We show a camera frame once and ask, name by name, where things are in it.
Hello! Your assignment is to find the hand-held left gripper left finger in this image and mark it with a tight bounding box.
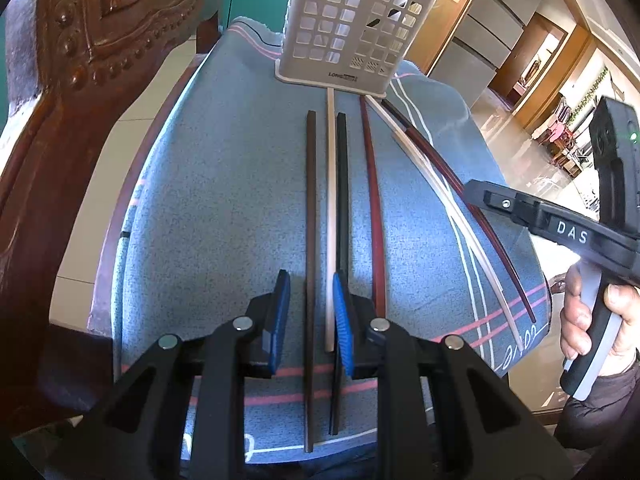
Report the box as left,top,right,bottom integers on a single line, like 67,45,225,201
45,270,292,480

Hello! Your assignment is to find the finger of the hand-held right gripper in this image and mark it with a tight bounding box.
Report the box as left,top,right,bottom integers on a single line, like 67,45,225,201
462,179,540,235

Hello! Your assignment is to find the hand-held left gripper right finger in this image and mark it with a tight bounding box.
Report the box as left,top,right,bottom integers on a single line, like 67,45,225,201
330,270,576,480

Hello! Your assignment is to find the red-brown chopstick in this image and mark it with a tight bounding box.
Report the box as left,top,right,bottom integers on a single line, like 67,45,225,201
382,100,537,324
358,95,387,319

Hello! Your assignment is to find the dark brown square chopstick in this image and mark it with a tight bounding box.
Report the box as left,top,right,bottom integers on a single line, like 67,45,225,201
302,110,317,453

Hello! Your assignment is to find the cream chopstick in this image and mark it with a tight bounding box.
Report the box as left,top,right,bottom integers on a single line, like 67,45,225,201
323,89,337,354
366,96,525,352

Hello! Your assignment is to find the black square chopstick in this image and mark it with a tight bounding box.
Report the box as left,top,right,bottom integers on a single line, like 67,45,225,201
328,112,350,436

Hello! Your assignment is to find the white perforated utensil holder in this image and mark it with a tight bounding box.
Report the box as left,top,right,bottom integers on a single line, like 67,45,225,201
274,0,442,99

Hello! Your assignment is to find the person's right forearm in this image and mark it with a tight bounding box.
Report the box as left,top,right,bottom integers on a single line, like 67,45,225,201
552,352,640,466

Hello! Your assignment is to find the person's right hand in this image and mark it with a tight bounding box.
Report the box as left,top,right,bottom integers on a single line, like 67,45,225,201
559,266,640,377

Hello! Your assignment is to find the hanging clothes rack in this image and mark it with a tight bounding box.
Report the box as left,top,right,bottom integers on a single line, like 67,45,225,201
531,94,577,147

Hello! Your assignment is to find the blue-grey striped cloth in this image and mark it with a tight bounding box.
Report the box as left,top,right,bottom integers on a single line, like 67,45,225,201
87,17,553,466

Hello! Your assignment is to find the wooden doorway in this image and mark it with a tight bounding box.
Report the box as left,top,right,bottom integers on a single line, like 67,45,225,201
489,11,572,132

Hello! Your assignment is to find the silver refrigerator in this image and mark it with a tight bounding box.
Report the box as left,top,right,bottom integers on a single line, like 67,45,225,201
429,0,559,107

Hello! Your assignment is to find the wooden sliding door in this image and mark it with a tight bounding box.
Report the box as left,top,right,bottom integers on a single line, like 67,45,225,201
404,0,497,77

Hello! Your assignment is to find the carved wooden chair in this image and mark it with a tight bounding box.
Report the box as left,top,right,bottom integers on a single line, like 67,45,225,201
0,0,223,436

